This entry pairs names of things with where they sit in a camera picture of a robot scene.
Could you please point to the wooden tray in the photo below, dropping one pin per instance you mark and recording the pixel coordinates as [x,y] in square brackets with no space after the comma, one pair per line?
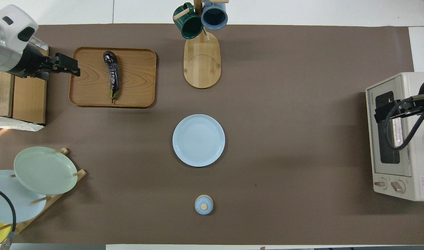
[139,80]

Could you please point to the small blue lidded jar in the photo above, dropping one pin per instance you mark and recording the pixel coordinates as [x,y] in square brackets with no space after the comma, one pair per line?
[204,205]

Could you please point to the purple eggplant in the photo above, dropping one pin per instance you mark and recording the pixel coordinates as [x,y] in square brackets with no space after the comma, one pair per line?
[113,73]

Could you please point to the pale green plate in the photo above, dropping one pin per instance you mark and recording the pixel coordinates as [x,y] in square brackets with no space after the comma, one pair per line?
[45,170]

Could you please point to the dark green mug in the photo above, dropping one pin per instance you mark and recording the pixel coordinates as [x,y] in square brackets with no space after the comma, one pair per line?
[189,26]

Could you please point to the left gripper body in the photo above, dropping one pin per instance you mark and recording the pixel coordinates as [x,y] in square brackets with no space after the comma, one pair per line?
[28,62]

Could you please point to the wooden box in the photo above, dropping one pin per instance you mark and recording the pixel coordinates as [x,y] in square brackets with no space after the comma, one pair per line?
[29,100]
[0,93]

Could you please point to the light blue plate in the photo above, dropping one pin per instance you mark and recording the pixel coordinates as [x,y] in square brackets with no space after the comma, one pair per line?
[26,206]
[198,140]

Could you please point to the white paper bag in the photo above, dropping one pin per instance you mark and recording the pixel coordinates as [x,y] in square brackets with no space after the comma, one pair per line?
[14,124]

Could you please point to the blue mug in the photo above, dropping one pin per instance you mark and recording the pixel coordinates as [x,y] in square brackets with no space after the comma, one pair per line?
[214,15]

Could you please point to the wooden plate rack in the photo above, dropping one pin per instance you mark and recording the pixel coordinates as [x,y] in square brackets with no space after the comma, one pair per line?
[32,222]

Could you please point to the wooden mug stand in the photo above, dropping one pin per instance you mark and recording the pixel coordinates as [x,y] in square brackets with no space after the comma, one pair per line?
[202,66]

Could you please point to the cream toaster oven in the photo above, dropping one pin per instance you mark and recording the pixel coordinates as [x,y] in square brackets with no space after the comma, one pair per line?
[415,170]

